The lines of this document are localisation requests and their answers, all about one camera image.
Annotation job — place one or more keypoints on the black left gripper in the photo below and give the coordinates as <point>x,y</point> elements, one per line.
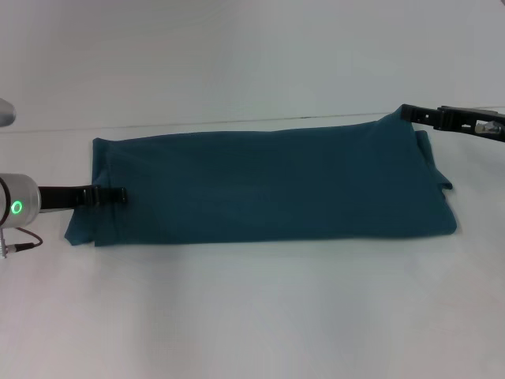
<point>59,197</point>

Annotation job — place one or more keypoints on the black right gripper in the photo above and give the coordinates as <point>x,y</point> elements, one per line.
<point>457,120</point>

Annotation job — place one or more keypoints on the teal t-shirt with FREE print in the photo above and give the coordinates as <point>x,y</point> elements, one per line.
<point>276,181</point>

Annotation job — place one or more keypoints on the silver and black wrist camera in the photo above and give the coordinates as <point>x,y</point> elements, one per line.
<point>6,112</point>

